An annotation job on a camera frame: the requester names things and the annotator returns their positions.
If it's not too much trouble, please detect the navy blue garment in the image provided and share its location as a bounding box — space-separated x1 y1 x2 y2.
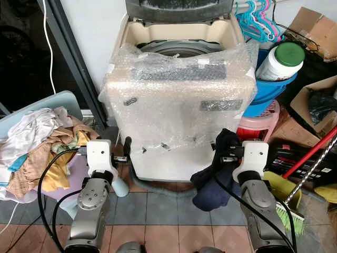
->
191 128 244 212

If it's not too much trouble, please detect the beige top-load washing machine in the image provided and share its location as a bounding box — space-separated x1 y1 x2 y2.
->
100 0 259 183

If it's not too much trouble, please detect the grey washing machine lid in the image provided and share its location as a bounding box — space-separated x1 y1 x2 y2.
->
125 0 234 23

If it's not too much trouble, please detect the pink plastic stool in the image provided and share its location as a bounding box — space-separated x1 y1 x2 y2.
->
237 100 280 144

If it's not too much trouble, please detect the yellow-green plastic dustpan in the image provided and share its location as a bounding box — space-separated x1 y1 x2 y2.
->
262 170 304 212

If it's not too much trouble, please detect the clear bubble wrap sheet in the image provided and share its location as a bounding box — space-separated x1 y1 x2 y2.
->
99 40 260 160

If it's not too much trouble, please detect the blue plastic basin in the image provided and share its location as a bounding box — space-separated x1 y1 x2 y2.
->
242 50 299 118

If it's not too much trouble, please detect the black and red tool case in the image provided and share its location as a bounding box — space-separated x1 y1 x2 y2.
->
266 142 337 186

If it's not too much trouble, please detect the yellow garment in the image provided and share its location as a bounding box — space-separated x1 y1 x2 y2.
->
42 132 90 193

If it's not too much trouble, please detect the light blue plastic chair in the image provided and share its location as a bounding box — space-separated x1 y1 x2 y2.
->
0 91 130 220

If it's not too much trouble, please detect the tan garment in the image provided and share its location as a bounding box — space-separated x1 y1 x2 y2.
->
5 116 102 199

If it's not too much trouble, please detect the grey robot left leg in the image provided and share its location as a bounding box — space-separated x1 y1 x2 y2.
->
115 241 147 253

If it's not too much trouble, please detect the grey robot leg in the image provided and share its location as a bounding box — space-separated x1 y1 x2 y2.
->
115 241 147 253
196 246 227 253

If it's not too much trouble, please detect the grey robot right leg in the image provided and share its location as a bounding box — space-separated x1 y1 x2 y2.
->
196 246 227 253

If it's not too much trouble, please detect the white bottle with green lid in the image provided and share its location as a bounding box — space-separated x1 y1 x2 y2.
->
255 41 306 83

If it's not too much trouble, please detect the black plastic bag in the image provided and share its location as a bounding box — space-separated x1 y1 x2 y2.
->
308 90 337 125

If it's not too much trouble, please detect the white turquoise patterned cloth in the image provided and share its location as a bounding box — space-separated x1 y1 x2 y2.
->
0 153 27 201

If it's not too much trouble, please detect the cardboard box with black bag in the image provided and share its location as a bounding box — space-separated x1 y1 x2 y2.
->
290 76 337 139

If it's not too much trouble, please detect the turquoise plastic hanger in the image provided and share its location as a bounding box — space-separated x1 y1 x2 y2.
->
235 0 277 43

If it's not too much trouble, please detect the pink plastic hanger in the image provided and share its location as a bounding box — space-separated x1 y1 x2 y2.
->
263 0 288 43

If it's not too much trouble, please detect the open brown cardboard box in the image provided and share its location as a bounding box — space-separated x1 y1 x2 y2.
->
287 6 337 62

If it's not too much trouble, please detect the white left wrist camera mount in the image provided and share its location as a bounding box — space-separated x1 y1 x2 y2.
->
86 140 114 178

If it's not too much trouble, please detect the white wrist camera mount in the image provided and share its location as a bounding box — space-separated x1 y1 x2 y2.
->
86 140 114 178
232 141 270 185

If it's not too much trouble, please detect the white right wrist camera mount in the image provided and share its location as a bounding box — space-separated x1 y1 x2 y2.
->
232 141 270 185

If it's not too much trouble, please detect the red dustpan handle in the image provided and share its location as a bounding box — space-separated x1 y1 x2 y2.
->
282 125 337 180

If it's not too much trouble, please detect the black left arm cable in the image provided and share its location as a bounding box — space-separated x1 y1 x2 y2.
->
37 148 88 252

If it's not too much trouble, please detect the green broom with spiral handle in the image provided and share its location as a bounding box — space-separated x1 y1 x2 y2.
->
274 137 337 237

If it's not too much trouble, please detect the dark grey door frame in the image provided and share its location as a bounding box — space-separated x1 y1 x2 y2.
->
37 0 108 130

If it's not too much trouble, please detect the thin white hanging cable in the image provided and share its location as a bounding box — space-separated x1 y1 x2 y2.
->
42 0 56 96

